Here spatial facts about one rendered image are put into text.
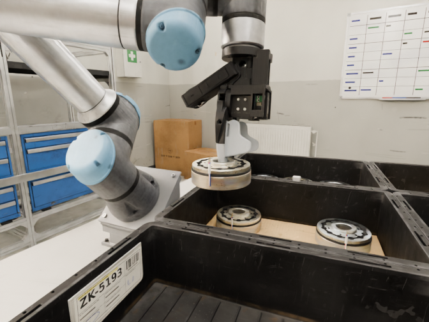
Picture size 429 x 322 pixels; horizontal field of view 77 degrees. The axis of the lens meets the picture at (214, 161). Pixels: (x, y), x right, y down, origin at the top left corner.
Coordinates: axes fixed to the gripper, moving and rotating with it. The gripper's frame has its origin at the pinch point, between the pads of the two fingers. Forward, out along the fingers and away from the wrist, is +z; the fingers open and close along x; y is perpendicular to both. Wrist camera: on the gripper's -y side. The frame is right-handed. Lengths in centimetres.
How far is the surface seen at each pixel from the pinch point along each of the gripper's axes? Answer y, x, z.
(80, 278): -7.5, -26.2, 10.6
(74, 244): -49, 11, 29
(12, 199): -173, 73, 46
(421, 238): 30.4, -2.9, 7.7
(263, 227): 5.7, 13.7, 15.6
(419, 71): 108, 287, -75
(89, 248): -43, 10, 29
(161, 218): -7.2, -10.3, 8.6
